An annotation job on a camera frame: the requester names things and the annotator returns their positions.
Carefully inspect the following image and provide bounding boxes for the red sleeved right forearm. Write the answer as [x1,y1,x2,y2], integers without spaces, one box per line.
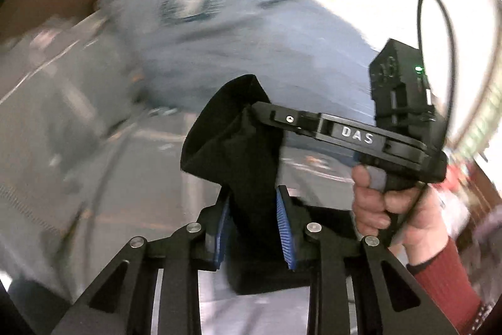
[407,238,494,334]

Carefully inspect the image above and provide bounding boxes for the black cable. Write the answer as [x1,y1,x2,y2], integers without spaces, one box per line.
[385,0,460,249]

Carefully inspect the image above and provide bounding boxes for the right hand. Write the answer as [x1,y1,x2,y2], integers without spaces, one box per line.
[351,165,449,266]

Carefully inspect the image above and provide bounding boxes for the black camera box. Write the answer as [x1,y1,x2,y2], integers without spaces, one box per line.
[369,39,435,142]

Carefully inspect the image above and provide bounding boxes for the blue striped pillow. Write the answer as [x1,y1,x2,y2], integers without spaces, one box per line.
[99,0,375,123]

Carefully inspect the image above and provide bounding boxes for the black pants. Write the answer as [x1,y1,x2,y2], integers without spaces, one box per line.
[179,73,362,296]

